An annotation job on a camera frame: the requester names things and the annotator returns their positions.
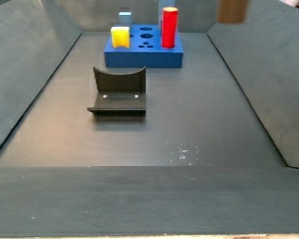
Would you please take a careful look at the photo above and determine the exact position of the black curved holder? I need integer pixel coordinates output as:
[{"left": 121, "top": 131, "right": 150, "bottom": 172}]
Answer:
[{"left": 86, "top": 68, "right": 145, "bottom": 114}]

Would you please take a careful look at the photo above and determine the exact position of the blue peg board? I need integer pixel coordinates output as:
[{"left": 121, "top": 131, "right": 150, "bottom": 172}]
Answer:
[{"left": 102, "top": 24, "right": 183, "bottom": 68}]

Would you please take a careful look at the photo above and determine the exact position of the red hexagonal peg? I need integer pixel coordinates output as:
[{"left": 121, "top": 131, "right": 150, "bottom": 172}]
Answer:
[{"left": 161, "top": 7, "right": 177, "bottom": 49}]

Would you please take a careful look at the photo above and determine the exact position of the brown round cylinder peg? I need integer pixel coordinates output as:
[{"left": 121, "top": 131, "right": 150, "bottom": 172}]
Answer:
[{"left": 216, "top": 0, "right": 249, "bottom": 24}]

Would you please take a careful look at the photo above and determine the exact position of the yellow notched block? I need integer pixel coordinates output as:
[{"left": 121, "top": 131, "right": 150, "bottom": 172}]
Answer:
[{"left": 110, "top": 26, "right": 130, "bottom": 48}]

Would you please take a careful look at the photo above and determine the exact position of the short light blue block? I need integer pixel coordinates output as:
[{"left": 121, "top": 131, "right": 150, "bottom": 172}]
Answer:
[{"left": 118, "top": 12, "right": 132, "bottom": 26}]

